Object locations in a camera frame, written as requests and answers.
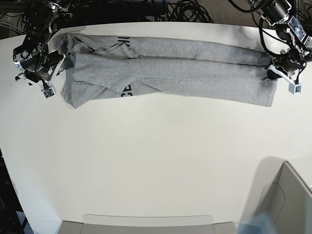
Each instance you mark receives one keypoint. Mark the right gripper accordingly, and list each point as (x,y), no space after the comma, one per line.
(41,69)

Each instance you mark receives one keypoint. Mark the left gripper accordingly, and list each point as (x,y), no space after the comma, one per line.
(284,68)

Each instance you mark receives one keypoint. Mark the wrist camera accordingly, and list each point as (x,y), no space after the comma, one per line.
(48,93)
(295,88)

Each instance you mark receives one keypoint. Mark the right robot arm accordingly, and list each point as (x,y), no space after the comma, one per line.
(42,19)

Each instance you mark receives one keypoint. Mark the grey T-shirt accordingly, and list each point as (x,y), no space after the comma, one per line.
(116,67)

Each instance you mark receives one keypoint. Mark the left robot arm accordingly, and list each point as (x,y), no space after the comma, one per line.
(287,27)

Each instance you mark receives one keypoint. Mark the grey bin at right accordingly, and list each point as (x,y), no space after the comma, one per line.
(285,206)

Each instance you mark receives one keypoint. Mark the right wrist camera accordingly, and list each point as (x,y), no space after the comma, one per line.
(48,93)

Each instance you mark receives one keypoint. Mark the grey tray at bottom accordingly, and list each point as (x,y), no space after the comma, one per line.
(108,224)

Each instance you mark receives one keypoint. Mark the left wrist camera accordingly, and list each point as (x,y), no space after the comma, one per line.
(295,88)

